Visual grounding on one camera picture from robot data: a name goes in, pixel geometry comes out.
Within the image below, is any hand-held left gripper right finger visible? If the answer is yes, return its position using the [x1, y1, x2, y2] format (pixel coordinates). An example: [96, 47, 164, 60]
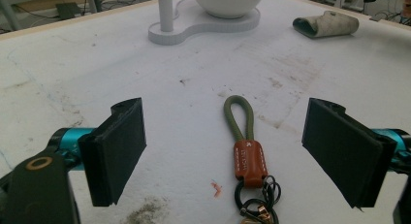
[300, 97, 411, 209]

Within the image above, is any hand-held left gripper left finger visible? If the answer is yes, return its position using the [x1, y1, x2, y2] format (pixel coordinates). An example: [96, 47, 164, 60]
[47, 97, 147, 208]

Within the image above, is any green loop leather keychain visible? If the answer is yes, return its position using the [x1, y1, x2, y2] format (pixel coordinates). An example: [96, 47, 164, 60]
[223, 94, 282, 224]

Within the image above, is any dirty white glasses case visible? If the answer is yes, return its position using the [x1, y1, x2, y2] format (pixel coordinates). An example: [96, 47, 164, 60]
[292, 10, 361, 40]

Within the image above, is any dark flat box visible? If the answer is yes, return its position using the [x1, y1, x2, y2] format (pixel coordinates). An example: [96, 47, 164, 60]
[55, 2, 82, 20]

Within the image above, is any white stand base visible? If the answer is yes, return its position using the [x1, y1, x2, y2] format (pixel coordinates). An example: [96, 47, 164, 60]
[147, 0, 262, 47]

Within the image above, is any white round bowl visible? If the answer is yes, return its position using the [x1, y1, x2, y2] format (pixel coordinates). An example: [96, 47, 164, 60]
[191, 0, 266, 19]

